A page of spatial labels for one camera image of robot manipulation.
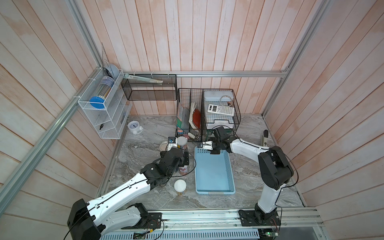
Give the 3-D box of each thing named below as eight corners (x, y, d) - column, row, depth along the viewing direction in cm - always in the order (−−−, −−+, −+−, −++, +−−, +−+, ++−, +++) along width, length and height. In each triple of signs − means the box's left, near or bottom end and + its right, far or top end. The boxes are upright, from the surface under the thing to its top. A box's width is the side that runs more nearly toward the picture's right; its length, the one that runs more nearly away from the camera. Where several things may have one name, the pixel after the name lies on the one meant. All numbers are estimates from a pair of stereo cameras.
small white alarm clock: (126, 127, 116) (125, 124, 113) (135, 121, 120) (134, 118, 117) (135, 135, 110) (134, 132, 108) (144, 129, 114) (143, 126, 112)
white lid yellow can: (174, 195, 83) (173, 191, 78) (175, 183, 87) (174, 179, 82) (186, 195, 83) (186, 191, 78) (186, 183, 87) (186, 179, 82)
